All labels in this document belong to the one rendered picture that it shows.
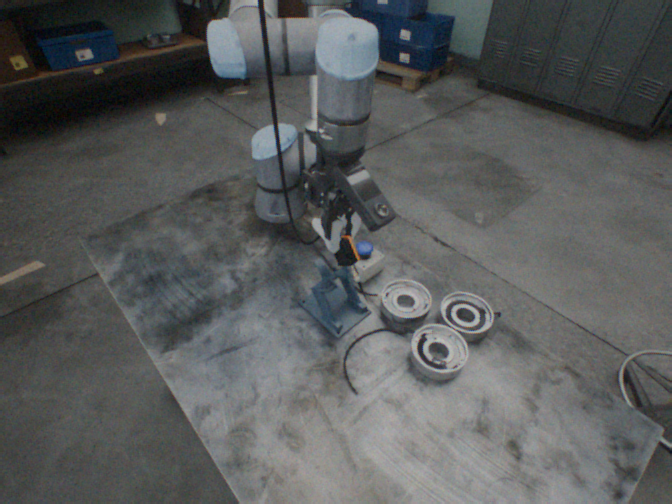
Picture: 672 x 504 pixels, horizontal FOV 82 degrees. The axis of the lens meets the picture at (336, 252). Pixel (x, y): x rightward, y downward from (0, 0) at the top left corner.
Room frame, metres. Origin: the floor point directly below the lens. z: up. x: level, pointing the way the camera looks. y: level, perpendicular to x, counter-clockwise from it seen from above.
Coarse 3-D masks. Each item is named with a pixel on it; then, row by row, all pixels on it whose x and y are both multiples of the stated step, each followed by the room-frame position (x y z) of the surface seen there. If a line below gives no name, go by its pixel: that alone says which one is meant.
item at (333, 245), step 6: (312, 222) 0.54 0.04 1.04; (318, 222) 0.53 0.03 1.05; (336, 222) 0.50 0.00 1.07; (342, 222) 0.51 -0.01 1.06; (318, 228) 0.53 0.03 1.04; (336, 228) 0.50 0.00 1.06; (336, 234) 0.50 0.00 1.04; (330, 240) 0.49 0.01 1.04; (336, 240) 0.50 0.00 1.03; (330, 246) 0.50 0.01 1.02; (336, 246) 0.50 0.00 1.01
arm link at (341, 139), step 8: (320, 120) 0.51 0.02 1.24; (368, 120) 0.51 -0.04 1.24; (320, 128) 0.50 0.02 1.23; (328, 128) 0.50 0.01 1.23; (336, 128) 0.49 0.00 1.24; (344, 128) 0.49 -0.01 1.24; (352, 128) 0.49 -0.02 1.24; (360, 128) 0.50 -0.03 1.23; (368, 128) 0.52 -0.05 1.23; (320, 136) 0.51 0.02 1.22; (328, 136) 0.50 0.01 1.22; (336, 136) 0.49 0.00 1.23; (344, 136) 0.49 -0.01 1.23; (352, 136) 0.49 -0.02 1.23; (360, 136) 0.50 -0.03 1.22; (328, 144) 0.50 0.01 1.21; (336, 144) 0.49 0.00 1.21; (344, 144) 0.49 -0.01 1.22; (352, 144) 0.49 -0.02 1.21; (360, 144) 0.50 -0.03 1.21; (336, 152) 0.50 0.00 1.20; (344, 152) 0.50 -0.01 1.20
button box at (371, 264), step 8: (360, 256) 0.65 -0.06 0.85; (368, 256) 0.65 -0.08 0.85; (376, 256) 0.66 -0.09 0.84; (384, 256) 0.66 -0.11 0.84; (360, 264) 0.63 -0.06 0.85; (368, 264) 0.63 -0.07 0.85; (376, 264) 0.64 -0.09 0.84; (360, 272) 0.62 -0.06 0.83; (368, 272) 0.62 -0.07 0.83; (376, 272) 0.64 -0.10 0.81; (360, 280) 0.62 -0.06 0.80
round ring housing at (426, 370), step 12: (432, 324) 0.47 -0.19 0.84; (456, 336) 0.44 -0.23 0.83; (432, 348) 0.43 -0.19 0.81; (444, 348) 0.43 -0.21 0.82; (420, 360) 0.38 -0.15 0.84; (444, 360) 0.39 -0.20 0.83; (420, 372) 0.38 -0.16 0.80; (432, 372) 0.37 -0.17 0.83; (444, 372) 0.36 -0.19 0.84; (456, 372) 0.37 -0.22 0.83
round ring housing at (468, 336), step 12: (444, 300) 0.53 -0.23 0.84; (468, 300) 0.54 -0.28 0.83; (480, 300) 0.53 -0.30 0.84; (444, 312) 0.50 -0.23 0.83; (456, 312) 0.51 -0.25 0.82; (468, 312) 0.51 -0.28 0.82; (492, 312) 0.50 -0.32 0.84; (444, 324) 0.48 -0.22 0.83; (468, 324) 0.47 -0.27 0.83; (468, 336) 0.45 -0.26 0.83; (480, 336) 0.45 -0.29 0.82
